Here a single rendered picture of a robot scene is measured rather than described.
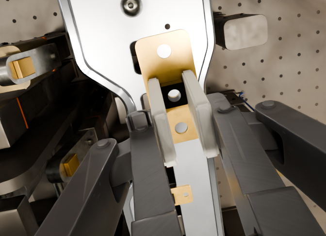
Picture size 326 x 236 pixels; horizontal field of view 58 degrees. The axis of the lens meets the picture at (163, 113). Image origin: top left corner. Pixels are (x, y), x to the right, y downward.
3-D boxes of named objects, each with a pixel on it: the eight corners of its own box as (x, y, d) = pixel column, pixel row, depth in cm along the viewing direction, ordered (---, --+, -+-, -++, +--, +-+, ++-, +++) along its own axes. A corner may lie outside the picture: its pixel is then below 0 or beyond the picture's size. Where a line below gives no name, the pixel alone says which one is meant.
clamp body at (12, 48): (85, 52, 75) (33, 90, 40) (43, 60, 75) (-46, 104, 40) (78, 26, 73) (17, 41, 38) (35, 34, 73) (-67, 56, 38)
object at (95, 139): (114, 100, 79) (100, 148, 52) (104, 102, 79) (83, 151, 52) (111, 86, 78) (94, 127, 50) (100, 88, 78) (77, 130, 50)
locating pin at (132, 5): (144, 15, 46) (144, 15, 39) (124, 19, 46) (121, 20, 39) (140, -7, 45) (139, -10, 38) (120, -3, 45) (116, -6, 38)
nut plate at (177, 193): (190, 184, 54) (191, 187, 53) (193, 201, 56) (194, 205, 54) (145, 193, 54) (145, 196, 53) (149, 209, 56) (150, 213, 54)
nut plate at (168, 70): (207, 134, 23) (210, 141, 22) (160, 145, 23) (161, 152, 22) (187, 26, 20) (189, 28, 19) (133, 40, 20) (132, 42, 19)
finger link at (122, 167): (165, 175, 13) (102, 191, 13) (158, 129, 18) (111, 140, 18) (158, 147, 13) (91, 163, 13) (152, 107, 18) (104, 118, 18)
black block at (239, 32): (233, 30, 76) (285, 42, 48) (195, 37, 75) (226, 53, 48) (231, 8, 74) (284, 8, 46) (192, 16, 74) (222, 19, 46)
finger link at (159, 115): (179, 165, 15) (165, 169, 15) (166, 115, 22) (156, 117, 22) (166, 113, 14) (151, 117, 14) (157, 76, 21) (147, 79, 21)
